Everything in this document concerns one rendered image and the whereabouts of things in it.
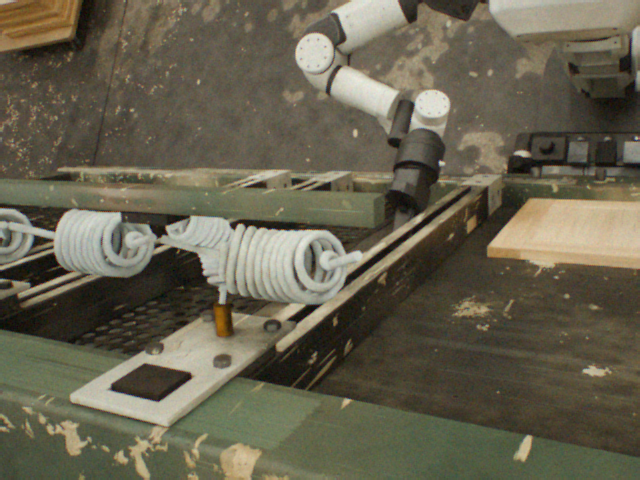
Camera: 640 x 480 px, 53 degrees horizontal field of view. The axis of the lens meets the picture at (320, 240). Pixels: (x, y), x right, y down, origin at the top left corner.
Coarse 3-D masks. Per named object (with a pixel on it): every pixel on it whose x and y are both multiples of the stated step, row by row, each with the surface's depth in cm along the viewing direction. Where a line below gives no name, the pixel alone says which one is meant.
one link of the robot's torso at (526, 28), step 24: (480, 0) 124; (504, 0) 115; (528, 0) 113; (552, 0) 111; (576, 0) 109; (600, 0) 108; (624, 0) 106; (504, 24) 118; (528, 24) 116; (552, 24) 114; (576, 24) 113; (600, 24) 111; (624, 24) 111
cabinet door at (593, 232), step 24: (528, 216) 131; (552, 216) 131; (576, 216) 130; (600, 216) 129; (624, 216) 128; (504, 240) 116; (528, 240) 115; (552, 240) 115; (576, 240) 114; (600, 240) 113; (624, 240) 112; (600, 264) 105; (624, 264) 103
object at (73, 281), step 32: (256, 224) 128; (288, 224) 139; (160, 256) 103; (192, 256) 111; (0, 288) 77; (32, 288) 89; (64, 288) 88; (96, 288) 92; (128, 288) 98; (160, 288) 104; (0, 320) 79; (32, 320) 83; (64, 320) 87; (96, 320) 92
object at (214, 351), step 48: (480, 192) 132; (192, 240) 56; (384, 240) 101; (432, 240) 106; (384, 288) 88; (192, 336) 60; (240, 336) 60; (288, 336) 68; (336, 336) 75; (96, 384) 52; (192, 384) 51; (288, 384) 66
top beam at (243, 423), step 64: (0, 384) 55; (64, 384) 54; (256, 384) 52; (0, 448) 56; (64, 448) 51; (128, 448) 48; (192, 448) 44; (256, 448) 43; (320, 448) 43; (384, 448) 42; (448, 448) 42; (512, 448) 42; (576, 448) 41
